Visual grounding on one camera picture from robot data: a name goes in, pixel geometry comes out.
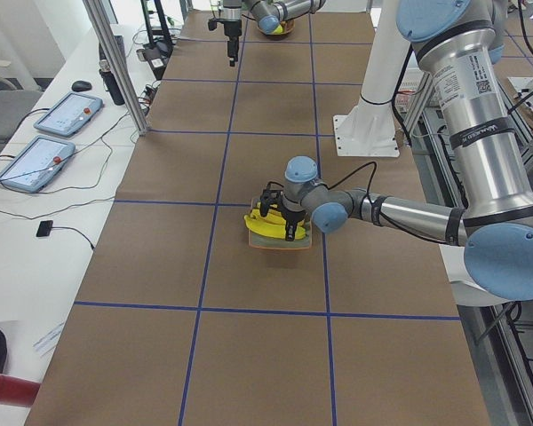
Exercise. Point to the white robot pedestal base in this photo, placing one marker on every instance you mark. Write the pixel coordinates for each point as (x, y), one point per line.
(368, 130)

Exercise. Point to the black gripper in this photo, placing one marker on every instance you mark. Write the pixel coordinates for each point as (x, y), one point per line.
(292, 216)
(231, 27)

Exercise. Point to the blue teach pendant near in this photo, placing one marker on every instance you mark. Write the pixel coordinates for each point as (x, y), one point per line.
(37, 164)

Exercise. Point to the black computer mouse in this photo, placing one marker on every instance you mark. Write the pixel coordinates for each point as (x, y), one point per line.
(80, 86)

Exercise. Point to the red cylinder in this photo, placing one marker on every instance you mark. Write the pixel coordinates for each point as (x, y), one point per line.
(17, 392)

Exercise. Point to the woven fruit basket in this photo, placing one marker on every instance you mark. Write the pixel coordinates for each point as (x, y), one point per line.
(288, 28)

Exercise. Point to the small black puck device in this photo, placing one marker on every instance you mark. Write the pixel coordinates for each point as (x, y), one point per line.
(44, 229)

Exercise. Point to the blue teach pendant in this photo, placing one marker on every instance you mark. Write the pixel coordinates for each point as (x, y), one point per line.
(69, 114)
(37, 164)

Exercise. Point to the blue teach pendant far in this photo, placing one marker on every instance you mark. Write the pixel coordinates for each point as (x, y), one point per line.
(69, 114)

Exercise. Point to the white chair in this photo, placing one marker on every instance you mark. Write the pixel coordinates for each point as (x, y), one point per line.
(457, 275)

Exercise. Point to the black water bottle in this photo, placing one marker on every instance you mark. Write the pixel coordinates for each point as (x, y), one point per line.
(110, 82)

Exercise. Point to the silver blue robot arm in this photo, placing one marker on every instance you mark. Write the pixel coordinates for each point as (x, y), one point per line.
(485, 200)
(269, 15)

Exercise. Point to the aluminium frame post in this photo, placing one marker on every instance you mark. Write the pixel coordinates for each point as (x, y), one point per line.
(116, 61)

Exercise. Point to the yellow banana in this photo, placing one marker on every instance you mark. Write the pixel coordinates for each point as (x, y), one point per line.
(263, 228)
(273, 217)

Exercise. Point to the grey square plate orange rim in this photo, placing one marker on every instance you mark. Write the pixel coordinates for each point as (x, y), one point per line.
(303, 238)

